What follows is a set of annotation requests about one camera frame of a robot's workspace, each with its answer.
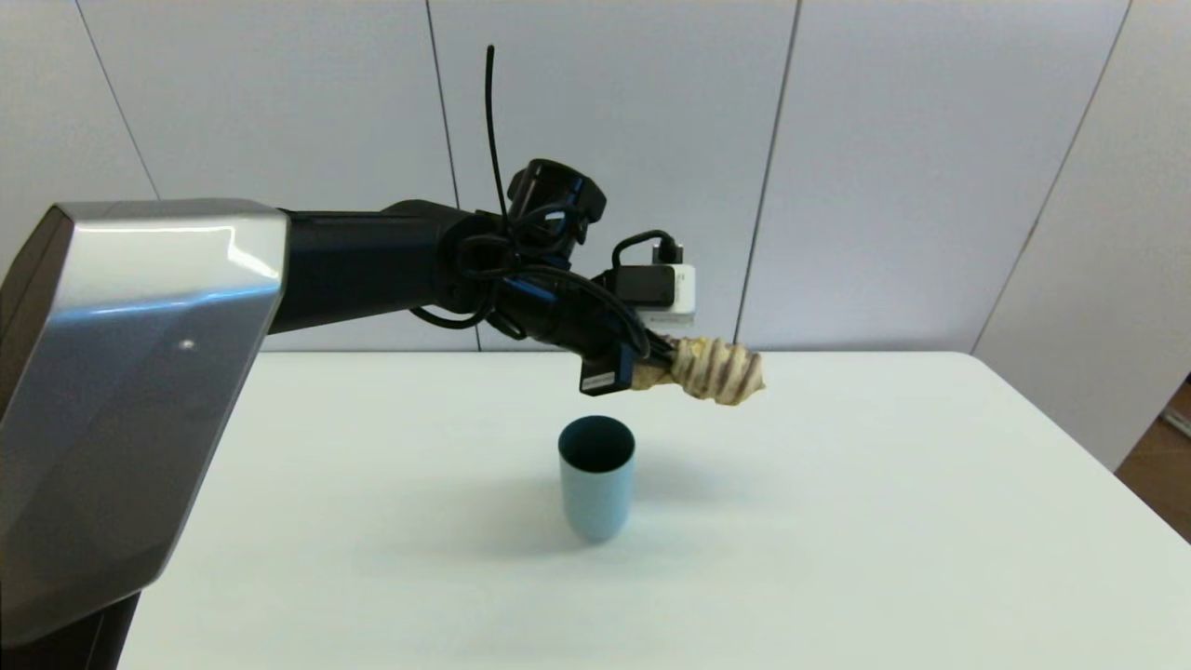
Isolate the long striped brown bread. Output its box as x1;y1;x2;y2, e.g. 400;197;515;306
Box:
632;335;767;408

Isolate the light blue plastic cup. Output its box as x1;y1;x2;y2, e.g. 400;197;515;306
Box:
557;415;636;543

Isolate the black and white wrist camera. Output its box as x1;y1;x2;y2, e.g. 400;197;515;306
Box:
609;263;697;327

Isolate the short black camera cable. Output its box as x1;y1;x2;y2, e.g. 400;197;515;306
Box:
611;229;684;272

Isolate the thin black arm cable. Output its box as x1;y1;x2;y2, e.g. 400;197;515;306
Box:
408;44;652;373

